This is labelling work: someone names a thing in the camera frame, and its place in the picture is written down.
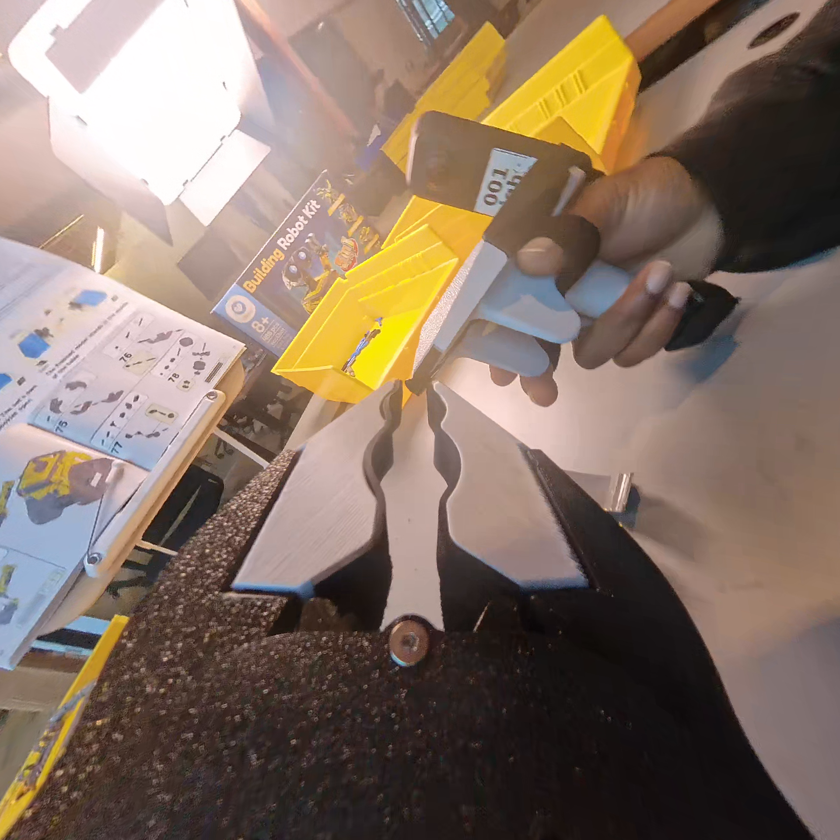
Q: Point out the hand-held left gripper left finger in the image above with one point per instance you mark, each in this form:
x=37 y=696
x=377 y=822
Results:
x=315 y=518

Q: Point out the black office chair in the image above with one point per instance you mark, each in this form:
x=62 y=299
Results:
x=190 y=499

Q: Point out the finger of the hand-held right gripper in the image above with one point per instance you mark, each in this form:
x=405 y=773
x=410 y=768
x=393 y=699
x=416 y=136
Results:
x=505 y=354
x=525 y=308

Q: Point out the instruction booklet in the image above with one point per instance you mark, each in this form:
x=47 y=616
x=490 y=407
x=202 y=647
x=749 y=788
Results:
x=98 y=367

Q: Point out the studio light panel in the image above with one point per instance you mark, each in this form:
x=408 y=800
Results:
x=131 y=79

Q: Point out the white-top side table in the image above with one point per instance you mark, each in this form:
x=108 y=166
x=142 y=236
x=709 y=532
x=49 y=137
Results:
x=564 y=13

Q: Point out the deep yellow plastic bin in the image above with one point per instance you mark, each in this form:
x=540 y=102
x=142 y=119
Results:
x=85 y=669

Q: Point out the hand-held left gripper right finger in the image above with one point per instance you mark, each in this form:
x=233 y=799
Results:
x=505 y=512

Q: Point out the robot kit box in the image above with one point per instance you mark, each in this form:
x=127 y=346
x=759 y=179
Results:
x=275 y=289

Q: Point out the pile of blue tan parts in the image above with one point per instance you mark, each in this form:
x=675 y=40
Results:
x=361 y=348

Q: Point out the silver panel toy piece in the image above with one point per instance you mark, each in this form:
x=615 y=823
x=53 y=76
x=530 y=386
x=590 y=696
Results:
x=620 y=492

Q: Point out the wide yellow plastic bin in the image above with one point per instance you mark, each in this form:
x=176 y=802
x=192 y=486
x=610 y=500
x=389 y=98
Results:
x=328 y=348

